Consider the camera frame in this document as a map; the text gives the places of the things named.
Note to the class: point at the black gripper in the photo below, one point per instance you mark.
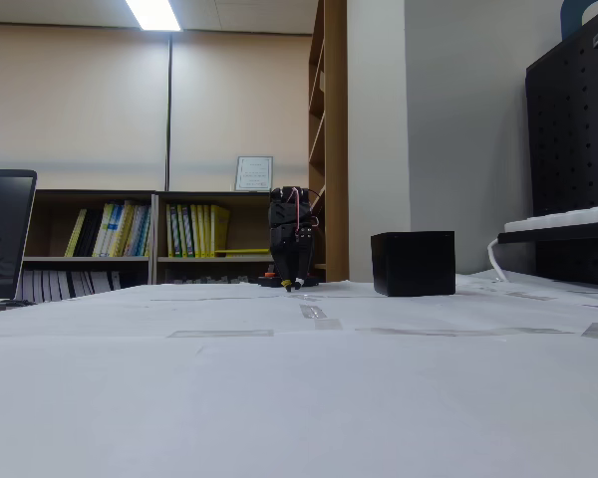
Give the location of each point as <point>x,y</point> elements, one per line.
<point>288,240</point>

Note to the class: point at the yellow flat folder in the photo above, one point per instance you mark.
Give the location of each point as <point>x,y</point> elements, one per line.
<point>241,251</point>

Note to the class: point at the yellow book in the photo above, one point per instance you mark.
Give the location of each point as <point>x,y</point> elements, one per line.
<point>76,233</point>

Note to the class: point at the black wall conduit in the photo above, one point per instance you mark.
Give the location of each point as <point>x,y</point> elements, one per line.
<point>169,99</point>

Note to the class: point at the ceiling light panel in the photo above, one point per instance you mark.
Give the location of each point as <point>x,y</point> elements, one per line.
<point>152,15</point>

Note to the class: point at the white paper table cover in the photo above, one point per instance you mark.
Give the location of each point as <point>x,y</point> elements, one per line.
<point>299,398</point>

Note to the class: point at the dark blue object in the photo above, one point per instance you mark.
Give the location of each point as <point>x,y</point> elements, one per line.
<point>570,20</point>

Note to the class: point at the tall wooden bookshelf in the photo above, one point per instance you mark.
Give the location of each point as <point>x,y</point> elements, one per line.
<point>336,99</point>

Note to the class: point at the low wooden bookshelf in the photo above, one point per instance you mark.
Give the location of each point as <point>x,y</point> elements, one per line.
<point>244,219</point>
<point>94,195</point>

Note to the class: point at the white power strip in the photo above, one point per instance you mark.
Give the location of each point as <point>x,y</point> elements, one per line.
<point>568,216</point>

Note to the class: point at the white framed certificate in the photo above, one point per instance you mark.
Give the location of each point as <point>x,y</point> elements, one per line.
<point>254,173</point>

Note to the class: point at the black laptop screen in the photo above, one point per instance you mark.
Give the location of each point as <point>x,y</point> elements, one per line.
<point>0,234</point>

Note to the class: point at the black box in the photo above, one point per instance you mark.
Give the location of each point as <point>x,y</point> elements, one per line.
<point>413,264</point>

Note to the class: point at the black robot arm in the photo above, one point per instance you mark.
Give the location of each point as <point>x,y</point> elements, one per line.
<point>284,194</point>

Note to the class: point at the black pegboard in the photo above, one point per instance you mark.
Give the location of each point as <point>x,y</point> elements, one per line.
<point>573,124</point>

